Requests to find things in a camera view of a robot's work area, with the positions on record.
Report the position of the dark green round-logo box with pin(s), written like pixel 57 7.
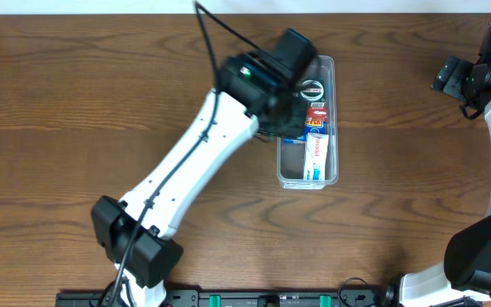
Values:
pixel 313 90

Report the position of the red medicine box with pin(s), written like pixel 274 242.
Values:
pixel 316 116

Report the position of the black mounting rail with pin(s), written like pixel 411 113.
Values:
pixel 191 298

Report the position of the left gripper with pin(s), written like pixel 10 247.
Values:
pixel 291 118

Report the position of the clear plastic container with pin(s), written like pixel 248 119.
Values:
pixel 290 157

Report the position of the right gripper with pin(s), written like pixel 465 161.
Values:
pixel 453 78

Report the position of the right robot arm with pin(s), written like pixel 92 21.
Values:
pixel 463 277

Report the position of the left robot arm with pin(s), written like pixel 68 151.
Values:
pixel 253 94

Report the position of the blue Kool Fever box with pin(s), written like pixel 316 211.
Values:
pixel 306 130

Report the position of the white Panadol box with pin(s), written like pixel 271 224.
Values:
pixel 315 154

